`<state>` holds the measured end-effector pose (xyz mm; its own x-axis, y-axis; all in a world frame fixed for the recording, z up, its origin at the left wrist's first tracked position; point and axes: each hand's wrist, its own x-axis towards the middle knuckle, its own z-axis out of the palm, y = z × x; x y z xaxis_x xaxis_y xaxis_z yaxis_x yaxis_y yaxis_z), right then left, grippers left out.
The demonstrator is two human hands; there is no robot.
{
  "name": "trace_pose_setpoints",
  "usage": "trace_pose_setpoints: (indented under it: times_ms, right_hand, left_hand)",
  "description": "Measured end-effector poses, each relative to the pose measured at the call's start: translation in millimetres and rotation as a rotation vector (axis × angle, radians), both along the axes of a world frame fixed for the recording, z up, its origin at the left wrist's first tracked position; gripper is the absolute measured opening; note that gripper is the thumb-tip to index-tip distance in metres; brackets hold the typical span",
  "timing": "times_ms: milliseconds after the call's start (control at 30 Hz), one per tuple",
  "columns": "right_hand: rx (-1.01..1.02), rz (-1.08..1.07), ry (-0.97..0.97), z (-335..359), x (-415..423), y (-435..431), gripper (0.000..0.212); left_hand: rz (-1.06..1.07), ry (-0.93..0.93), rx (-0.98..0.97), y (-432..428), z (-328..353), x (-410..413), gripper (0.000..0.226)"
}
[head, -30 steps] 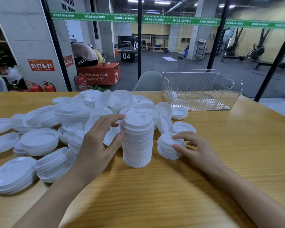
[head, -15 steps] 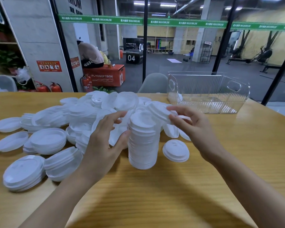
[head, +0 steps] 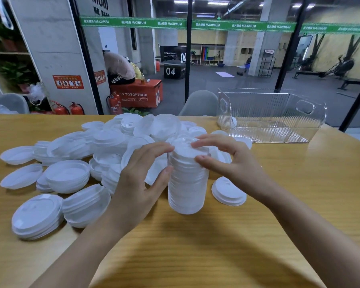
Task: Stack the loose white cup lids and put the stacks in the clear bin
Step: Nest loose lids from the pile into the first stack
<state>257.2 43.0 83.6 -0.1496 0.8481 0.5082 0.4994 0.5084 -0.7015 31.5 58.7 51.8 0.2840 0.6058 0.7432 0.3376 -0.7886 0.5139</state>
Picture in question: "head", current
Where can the person's left hand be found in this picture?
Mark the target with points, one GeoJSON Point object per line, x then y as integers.
{"type": "Point", "coordinates": [130, 191]}

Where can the person's right hand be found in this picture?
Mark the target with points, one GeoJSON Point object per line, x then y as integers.
{"type": "Point", "coordinates": [243, 170]}

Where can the person's left thumb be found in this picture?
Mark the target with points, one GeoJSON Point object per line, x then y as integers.
{"type": "Point", "coordinates": [161, 179]}

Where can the person's right thumb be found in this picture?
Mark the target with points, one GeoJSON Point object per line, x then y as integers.
{"type": "Point", "coordinates": [208, 163]}

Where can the tall white lid stack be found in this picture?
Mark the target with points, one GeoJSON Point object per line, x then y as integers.
{"type": "Point", "coordinates": [187, 188]}

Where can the person's right forearm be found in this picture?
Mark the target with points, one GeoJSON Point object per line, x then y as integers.
{"type": "Point", "coordinates": [312, 236]}

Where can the person's left forearm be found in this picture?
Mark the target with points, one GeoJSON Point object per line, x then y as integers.
{"type": "Point", "coordinates": [87, 254]}

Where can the grey plastic chair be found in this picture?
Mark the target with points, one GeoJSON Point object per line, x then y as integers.
{"type": "Point", "coordinates": [13, 103]}
{"type": "Point", "coordinates": [199, 103]}

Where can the green leafy plant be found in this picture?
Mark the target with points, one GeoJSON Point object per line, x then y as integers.
{"type": "Point", "coordinates": [136, 111]}

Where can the clear ribbed plastic bin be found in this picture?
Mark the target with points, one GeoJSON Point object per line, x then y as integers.
{"type": "Point", "coordinates": [270, 116]}

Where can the loose pile of white lids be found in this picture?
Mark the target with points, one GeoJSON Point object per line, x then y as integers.
{"type": "Point", "coordinates": [75, 173]}

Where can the orange soft plyo box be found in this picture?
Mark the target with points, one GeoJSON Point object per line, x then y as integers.
{"type": "Point", "coordinates": [138, 94]}

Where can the red fire extinguisher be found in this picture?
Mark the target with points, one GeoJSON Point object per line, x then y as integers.
{"type": "Point", "coordinates": [115, 103]}
{"type": "Point", "coordinates": [60, 109]}
{"type": "Point", "coordinates": [76, 109]}

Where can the white floor mat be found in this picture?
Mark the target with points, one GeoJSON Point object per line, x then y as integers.
{"type": "Point", "coordinates": [225, 74]}

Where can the black soft plyo box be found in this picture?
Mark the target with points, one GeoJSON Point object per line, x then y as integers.
{"type": "Point", "coordinates": [174, 64]}

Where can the wooden cubby shelf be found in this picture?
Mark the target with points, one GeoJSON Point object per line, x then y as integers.
{"type": "Point", "coordinates": [202, 53]}

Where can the orange warning sign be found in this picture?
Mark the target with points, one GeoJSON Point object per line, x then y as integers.
{"type": "Point", "coordinates": [100, 77]}
{"type": "Point", "coordinates": [68, 82]}

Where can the green banner strip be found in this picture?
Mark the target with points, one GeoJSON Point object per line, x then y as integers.
{"type": "Point", "coordinates": [228, 25]}

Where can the black exercise machine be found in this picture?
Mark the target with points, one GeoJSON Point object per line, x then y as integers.
{"type": "Point", "coordinates": [345, 67]}
{"type": "Point", "coordinates": [310, 61]}

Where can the white plastic bag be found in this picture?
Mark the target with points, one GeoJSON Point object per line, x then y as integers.
{"type": "Point", "coordinates": [36, 92]}

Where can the green potted plant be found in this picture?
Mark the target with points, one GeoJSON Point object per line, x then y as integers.
{"type": "Point", "coordinates": [16, 73]}

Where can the wooden shelf unit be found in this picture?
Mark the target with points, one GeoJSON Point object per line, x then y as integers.
{"type": "Point", "coordinates": [9, 53]}

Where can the black metal post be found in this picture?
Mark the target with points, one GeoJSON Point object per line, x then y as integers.
{"type": "Point", "coordinates": [355, 104]}
{"type": "Point", "coordinates": [188, 50]}
{"type": "Point", "coordinates": [291, 47]}

